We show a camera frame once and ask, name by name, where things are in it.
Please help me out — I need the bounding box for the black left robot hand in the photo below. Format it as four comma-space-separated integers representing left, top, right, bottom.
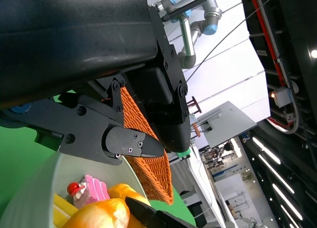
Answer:
0, 0, 191, 166

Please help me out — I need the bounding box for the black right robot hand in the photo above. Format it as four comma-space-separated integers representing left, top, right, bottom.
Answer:
125, 197, 199, 228

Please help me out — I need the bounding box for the small orange striped bread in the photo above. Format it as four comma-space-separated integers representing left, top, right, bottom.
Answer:
107, 183, 152, 207

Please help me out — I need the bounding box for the large round twisted bread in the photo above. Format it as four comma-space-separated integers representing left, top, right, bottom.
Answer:
61, 198, 131, 228

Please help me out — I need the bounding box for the grey round bowl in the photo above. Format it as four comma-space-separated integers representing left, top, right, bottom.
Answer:
0, 151, 152, 228

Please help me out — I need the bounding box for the orange wicker basket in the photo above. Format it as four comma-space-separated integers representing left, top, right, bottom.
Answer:
120, 86, 174, 205

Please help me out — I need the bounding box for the pink cake slice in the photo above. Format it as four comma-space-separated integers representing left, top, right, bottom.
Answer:
67, 175, 111, 210

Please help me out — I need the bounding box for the yellow cake slice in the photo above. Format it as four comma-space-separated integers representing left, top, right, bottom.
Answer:
53, 193, 79, 228

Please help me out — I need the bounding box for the grey metal table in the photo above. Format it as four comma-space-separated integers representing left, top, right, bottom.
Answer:
198, 101, 258, 148

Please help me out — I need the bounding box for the green tablecloth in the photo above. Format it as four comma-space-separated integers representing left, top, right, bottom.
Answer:
0, 88, 198, 228

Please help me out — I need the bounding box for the white partition wall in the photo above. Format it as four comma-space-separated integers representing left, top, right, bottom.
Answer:
163, 0, 271, 149

